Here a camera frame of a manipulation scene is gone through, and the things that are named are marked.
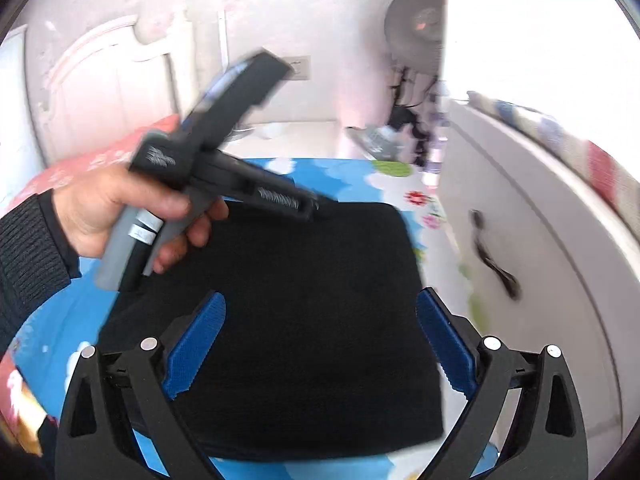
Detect black sleeve left forearm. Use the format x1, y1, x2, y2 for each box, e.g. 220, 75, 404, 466
0, 191, 80, 351

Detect blue cartoon blanket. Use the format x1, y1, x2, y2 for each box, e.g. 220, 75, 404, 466
8, 156, 501, 480

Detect black pants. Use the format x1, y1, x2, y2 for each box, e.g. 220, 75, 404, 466
98, 203, 442, 462

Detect white wooden headboard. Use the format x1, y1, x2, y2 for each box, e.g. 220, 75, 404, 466
25, 8, 224, 165

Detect white cabinet with handle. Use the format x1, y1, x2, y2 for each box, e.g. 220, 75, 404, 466
438, 101, 639, 474

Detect wall socket panel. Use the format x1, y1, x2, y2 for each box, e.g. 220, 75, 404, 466
282, 55, 311, 81

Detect person left hand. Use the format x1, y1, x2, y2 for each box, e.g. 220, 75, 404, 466
52, 164, 229, 274

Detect white nightstand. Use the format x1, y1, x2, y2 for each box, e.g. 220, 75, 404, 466
221, 122, 346, 159

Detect silver desk fan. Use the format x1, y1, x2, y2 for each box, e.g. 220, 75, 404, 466
346, 0, 446, 168

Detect pink floral bedsheet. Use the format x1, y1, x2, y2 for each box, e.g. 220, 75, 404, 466
0, 114, 181, 456

